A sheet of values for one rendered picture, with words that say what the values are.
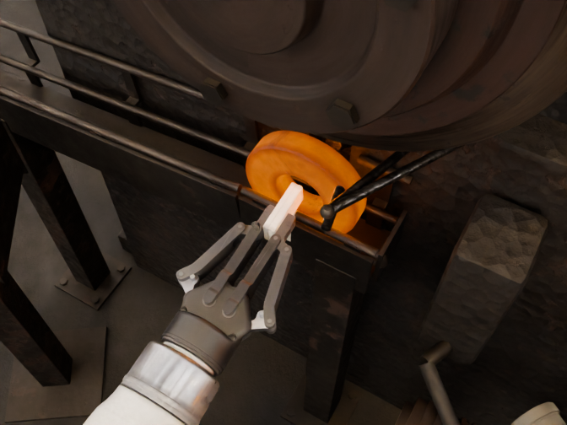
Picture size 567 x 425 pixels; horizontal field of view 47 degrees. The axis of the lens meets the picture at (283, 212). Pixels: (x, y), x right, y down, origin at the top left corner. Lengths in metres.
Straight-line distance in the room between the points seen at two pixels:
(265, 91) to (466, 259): 0.30
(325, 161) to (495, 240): 0.20
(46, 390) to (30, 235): 0.42
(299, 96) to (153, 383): 0.32
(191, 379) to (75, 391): 0.87
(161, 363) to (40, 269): 1.04
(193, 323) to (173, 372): 0.05
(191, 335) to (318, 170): 0.23
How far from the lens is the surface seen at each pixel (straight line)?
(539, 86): 0.52
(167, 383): 0.66
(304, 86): 0.50
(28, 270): 1.70
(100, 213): 1.73
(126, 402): 0.67
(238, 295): 0.71
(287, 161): 0.76
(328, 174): 0.74
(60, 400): 1.52
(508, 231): 0.73
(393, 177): 0.63
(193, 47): 0.54
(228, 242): 0.74
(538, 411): 0.77
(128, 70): 0.96
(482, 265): 0.71
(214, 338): 0.68
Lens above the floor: 1.39
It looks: 56 degrees down
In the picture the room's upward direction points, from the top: straight up
